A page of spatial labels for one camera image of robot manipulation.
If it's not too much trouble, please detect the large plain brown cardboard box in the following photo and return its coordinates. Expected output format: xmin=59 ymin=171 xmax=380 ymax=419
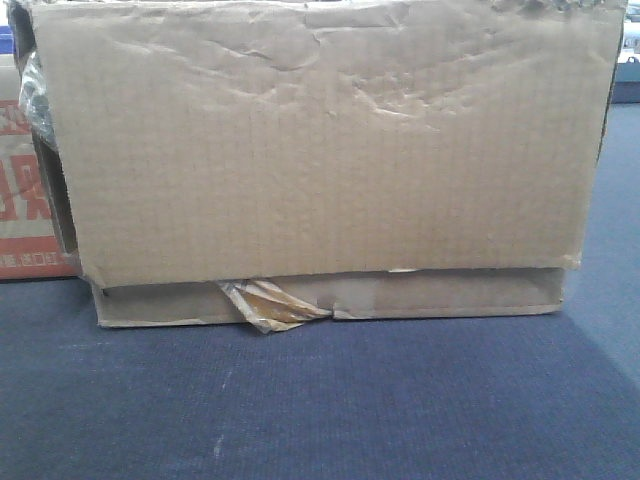
xmin=7 ymin=1 xmax=626 ymax=328

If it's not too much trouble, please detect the red printed cardboard box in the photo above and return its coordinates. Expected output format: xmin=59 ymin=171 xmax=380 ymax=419
xmin=1 ymin=54 xmax=78 ymax=280

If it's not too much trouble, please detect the peeling clear packing tape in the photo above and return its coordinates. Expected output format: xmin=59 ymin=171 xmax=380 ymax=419
xmin=217 ymin=279 xmax=333 ymax=334

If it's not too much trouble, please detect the clear plastic wrap bundle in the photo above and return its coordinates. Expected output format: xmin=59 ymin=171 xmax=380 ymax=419
xmin=19 ymin=50 xmax=56 ymax=148

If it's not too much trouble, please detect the grey blue object right background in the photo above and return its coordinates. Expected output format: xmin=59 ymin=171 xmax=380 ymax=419
xmin=610 ymin=0 xmax=640 ymax=105

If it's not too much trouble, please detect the blue crate far left background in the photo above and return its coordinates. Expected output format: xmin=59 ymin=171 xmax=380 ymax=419
xmin=0 ymin=25 xmax=14 ymax=55

